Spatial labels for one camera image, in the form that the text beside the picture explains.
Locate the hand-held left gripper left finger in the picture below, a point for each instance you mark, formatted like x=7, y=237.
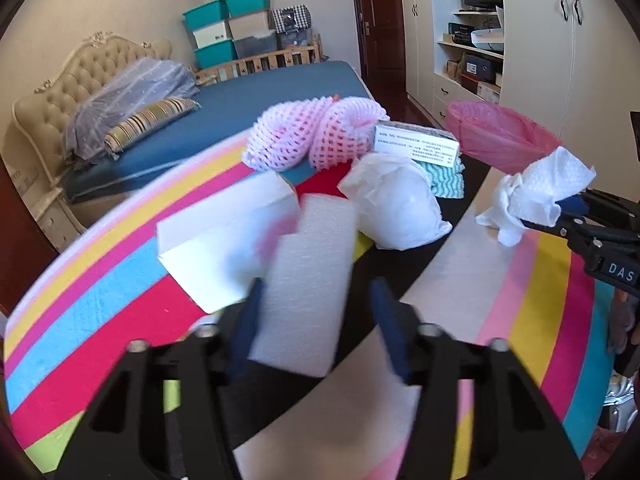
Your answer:
x=245, y=330

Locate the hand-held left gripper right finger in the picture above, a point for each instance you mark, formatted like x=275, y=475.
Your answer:
x=387, y=330

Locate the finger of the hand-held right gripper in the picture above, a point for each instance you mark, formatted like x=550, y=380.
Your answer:
x=550, y=225
x=572, y=205

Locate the white paper towel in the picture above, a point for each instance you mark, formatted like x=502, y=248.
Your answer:
x=540, y=190

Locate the white foam slab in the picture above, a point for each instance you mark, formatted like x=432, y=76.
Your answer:
x=310, y=285

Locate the trash bin with pink bag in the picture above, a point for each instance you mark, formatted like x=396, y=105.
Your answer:
x=500, y=135

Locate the pink foam fruit net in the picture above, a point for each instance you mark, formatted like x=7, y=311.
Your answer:
x=345, y=130
x=280, y=135

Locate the person's right hand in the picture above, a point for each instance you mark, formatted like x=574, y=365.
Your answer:
x=622, y=325

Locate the white cardboard box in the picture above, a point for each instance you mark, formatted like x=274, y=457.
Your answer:
x=210, y=250

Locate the green striped cloth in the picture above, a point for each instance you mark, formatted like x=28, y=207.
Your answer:
x=447, y=182

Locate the crumpled white plastic bag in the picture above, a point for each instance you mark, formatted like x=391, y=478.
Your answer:
x=400, y=205

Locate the shoebox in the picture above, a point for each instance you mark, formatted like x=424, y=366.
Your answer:
x=490, y=91

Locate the cream wardrobe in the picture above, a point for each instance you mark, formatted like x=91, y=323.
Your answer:
x=540, y=60

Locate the white medicine box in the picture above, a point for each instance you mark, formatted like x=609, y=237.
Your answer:
x=415, y=142

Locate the black safe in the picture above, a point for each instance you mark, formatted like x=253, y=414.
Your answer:
x=479, y=67

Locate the white flat box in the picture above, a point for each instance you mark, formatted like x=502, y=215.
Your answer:
x=487, y=39

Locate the cream nightstand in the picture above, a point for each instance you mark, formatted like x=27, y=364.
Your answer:
x=59, y=220

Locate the blue bed mattress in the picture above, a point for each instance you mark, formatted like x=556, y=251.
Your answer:
x=260, y=105

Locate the dark wooden door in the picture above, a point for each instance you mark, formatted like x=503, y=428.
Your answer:
x=377, y=30

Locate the grey striped pillow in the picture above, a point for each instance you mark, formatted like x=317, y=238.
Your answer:
x=130, y=95

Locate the teal storage box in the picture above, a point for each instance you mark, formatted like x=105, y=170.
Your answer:
x=216, y=55
x=206, y=16
x=248, y=2

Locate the clear storage box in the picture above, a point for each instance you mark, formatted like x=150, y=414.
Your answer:
x=255, y=44

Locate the clear storage basket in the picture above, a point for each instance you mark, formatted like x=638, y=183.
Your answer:
x=296, y=39

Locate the white storage box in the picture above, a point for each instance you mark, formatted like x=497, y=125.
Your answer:
x=213, y=35

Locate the beige storage box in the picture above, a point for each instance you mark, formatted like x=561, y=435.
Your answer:
x=250, y=25

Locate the beige tufted headboard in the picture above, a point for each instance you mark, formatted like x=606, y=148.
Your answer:
x=55, y=90

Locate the checkered bag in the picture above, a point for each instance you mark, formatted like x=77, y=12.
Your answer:
x=291, y=18

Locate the wooden crib rail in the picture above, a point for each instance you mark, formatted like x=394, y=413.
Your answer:
x=260, y=62

